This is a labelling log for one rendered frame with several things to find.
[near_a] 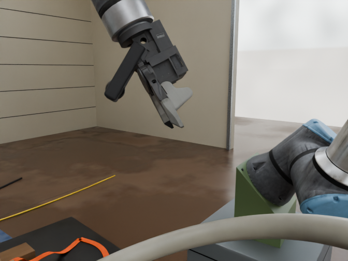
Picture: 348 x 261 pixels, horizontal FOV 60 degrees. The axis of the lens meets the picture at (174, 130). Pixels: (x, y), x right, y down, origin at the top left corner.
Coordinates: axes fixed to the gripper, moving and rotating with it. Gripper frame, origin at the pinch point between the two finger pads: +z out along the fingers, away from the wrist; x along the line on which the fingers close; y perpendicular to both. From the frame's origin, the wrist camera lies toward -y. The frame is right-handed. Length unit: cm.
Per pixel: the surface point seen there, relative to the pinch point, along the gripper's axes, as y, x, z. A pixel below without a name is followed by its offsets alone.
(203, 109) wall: 119, 494, 19
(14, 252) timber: -124, 169, 32
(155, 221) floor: -32, 227, 80
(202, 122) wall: 107, 500, 40
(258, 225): 1.5, -21.9, 14.1
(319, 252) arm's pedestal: 26, 30, 57
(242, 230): -0.4, -20.3, 14.4
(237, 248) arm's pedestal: 4, 35, 44
